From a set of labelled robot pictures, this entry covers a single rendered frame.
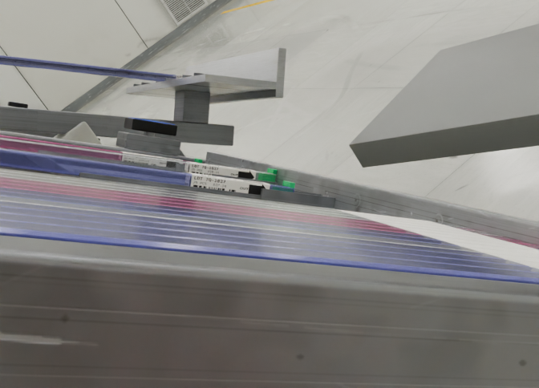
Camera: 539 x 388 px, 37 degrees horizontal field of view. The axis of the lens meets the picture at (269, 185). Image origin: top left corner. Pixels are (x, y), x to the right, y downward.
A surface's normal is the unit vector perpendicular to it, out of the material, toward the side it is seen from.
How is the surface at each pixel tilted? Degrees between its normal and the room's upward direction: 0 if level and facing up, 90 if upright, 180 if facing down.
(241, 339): 90
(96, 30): 90
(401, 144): 90
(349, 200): 45
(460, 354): 90
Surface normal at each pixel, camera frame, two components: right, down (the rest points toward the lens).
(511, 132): -0.61, 0.61
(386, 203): -0.91, -0.12
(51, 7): 0.39, 0.11
